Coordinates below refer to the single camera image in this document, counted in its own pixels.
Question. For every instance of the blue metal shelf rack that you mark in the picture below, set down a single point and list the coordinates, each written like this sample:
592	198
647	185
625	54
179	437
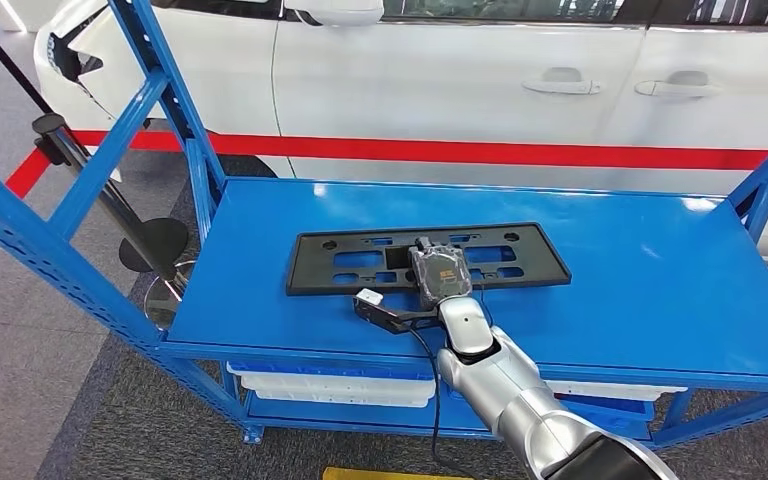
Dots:
622	285

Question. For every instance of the black round stanchion base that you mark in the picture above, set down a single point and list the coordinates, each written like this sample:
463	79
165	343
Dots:
159	242

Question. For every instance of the black plastic plate frame part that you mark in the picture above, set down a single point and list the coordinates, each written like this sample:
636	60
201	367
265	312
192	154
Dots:
311	278

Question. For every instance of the chrome stanchion post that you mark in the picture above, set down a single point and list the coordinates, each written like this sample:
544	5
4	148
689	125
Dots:
122	215

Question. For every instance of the yellow floor tape square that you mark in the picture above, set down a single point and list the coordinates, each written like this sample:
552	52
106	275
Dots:
371	474

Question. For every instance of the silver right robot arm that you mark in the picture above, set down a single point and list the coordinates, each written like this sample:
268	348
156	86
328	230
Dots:
510	391

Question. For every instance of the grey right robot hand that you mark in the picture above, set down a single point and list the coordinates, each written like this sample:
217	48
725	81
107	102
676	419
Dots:
444	275

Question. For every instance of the white plastic bin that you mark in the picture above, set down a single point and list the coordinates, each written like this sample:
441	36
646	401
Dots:
331	389
616	391
338	400

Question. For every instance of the white car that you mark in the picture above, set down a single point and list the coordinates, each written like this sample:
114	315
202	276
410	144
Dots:
424	79

